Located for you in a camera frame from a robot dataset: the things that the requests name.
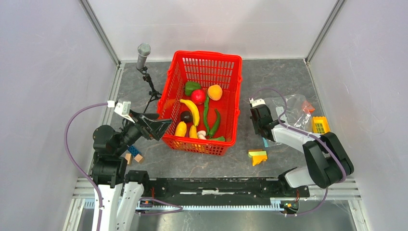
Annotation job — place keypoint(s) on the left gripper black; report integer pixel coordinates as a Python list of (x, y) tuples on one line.
[(156, 129)]

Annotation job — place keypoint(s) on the blue toy brick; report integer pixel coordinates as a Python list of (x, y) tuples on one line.
[(133, 150)]

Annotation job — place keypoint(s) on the long green chili pepper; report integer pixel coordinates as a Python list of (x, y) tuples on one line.
[(205, 114)]

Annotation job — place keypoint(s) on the wooden toy cube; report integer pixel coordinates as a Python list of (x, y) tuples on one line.
[(129, 158)]

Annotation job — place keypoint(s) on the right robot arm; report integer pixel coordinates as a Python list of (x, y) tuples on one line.
[(167, 159)]

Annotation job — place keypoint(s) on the short green chili pepper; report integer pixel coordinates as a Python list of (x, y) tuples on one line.
[(215, 126)]

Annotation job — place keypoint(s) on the green cucumber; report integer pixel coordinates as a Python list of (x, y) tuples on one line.
[(221, 138)]

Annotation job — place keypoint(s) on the red apple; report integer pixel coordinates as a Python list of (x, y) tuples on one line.
[(198, 97)]

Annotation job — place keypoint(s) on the yellow orange toy sandwich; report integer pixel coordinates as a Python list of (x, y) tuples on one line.
[(257, 156)]

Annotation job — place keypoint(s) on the orange half-round block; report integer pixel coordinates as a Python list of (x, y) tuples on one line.
[(307, 107)]

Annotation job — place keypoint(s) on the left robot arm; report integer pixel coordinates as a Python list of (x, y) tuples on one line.
[(117, 192)]

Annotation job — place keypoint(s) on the dark purple plum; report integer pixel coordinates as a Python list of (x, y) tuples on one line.
[(186, 116)]

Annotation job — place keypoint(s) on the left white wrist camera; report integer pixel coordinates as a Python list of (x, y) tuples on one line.
[(122, 108)]

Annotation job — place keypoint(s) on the clear zip top bag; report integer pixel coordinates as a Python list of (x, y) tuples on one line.
[(294, 114)]

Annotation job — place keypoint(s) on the grey microphone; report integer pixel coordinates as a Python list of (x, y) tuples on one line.
[(144, 51)]

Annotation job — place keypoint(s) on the red plastic basket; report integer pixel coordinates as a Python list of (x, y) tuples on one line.
[(206, 68)]

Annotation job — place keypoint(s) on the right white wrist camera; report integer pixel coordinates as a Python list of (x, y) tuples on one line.
[(256, 102)]

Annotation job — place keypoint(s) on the yellow squash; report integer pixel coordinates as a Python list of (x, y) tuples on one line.
[(193, 132), (181, 129)]

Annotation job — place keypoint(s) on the green bell pepper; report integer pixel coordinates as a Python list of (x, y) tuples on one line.
[(190, 87)]

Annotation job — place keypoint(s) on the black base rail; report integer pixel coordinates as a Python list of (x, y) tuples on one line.
[(222, 191)]

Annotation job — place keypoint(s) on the white mushroom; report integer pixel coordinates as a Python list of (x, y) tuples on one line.
[(201, 134)]

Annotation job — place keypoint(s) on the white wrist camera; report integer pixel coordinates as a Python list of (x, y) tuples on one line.
[(122, 108), (256, 102)]

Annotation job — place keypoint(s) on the yellow orange peach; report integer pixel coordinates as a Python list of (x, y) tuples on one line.
[(215, 92)]

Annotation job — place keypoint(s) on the yellow banana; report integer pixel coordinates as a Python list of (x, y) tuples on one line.
[(193, 109)]

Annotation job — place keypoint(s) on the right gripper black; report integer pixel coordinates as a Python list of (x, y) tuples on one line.
[(255, 127)]

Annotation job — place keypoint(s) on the yellow window toy block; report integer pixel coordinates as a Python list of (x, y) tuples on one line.
[(320, 125)]

